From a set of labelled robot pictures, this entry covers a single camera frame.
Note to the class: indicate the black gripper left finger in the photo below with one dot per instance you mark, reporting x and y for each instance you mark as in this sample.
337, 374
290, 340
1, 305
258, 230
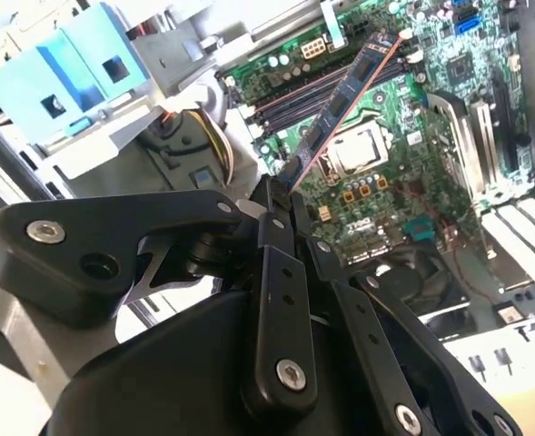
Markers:
90, 227

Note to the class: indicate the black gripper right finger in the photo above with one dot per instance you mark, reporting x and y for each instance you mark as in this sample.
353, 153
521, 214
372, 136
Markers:
385, 363

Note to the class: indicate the RAM stick with black chips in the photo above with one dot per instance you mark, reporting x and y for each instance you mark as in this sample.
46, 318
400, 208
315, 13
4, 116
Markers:
337, 102

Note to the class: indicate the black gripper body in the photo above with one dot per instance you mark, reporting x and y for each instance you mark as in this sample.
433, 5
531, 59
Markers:
158, 386

